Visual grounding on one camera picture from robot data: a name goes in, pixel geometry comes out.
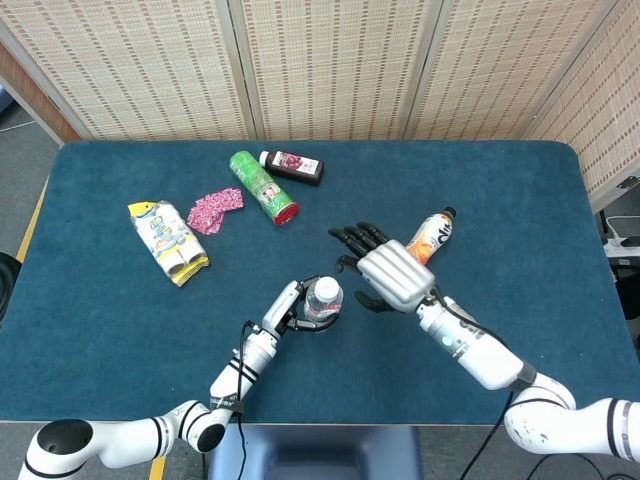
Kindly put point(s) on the black round object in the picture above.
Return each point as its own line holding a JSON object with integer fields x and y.
{"x": 7, "y": 285}

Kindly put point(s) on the blue table mat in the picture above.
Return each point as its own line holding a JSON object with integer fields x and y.
{"x": 125, "y": 350}

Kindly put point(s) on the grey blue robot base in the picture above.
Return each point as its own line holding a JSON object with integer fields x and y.
{"x": 315, "y": 450}

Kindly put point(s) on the black office chair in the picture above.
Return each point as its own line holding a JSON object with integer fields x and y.
{"x": 631, "y": 295}

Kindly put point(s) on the dark juice bottle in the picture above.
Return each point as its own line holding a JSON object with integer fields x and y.
{"x": 295, "y": 167}

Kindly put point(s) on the white power strip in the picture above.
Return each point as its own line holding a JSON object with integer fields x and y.
{"x": 620, "y": 243}

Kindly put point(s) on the yellow white snack pack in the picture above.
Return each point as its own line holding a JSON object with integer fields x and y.
{"x": 167, "y": 240}

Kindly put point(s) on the black metal bracket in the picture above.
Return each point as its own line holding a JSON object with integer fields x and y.
{"x": 627, "y": 183}

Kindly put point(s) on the transparent plastic water bottle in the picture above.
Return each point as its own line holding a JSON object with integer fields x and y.
{"x": 320, "y": 310}

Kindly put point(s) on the woven bamboo screen panel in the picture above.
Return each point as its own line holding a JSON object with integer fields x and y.
{"x": 340, "y": 65}
{"x": 125, "y": 65}
{"x": 610, "y": 125}
{"x": 500, "y": 65}

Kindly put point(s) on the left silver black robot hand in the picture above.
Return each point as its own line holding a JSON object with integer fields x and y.
{"x": 282, "y": 305}

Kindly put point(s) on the orange juice bottle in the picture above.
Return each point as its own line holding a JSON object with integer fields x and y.
{"x": 440, "y": 232}

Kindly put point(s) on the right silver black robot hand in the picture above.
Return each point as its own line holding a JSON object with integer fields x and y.
{"x": 395, "y": 275}

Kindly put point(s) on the pink patterned packet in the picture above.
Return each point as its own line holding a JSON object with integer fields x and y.
{"x": 212, "y": 210}

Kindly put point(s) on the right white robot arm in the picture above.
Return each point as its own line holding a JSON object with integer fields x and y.
{"x": 480, "y": 355}

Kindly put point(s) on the green can red lid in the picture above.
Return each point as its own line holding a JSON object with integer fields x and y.
{"x": 260, "y": 185}

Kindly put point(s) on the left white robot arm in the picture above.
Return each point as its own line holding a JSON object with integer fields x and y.
{"x": 250, "y": 360}

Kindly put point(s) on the brown wooden partition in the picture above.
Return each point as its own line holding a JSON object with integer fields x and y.
{"x": 30, "y": 95}

